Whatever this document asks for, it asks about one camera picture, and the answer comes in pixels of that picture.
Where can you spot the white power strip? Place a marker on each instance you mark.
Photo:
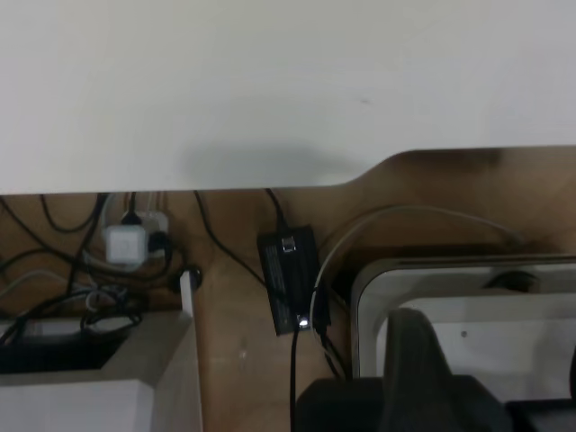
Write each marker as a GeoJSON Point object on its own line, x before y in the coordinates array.
{"type": "Point", "coordinates": [157, 221]}

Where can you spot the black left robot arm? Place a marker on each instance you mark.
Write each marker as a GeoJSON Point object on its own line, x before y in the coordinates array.
{"type": "Point", "coordinates": [337, 405]}

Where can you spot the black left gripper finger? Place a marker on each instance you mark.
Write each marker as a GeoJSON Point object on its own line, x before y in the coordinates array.
{"type": "Point", "coordinates": [414, 369]}

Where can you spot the white cube plug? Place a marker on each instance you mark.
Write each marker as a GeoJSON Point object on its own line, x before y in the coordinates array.
{"type": "Point", "coordinates": [123, 245]}

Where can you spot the white post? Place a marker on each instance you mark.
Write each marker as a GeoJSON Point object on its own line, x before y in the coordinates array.
{"type": "Point", "coordinates": [188, 292]}

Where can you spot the black power plug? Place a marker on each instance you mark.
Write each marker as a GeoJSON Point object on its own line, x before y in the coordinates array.
{"type": "Point", "coordinates": [157, 242]}
{"type": "Point", "coordinates": [130, 218]}

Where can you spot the grey box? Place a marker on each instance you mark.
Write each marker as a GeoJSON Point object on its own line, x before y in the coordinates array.
{"type": "Point", "coordinates": [90, 405]}

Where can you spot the black power adapter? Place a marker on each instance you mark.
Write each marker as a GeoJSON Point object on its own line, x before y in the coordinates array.
{"type": "Point", "coordinates": [288, 279]}

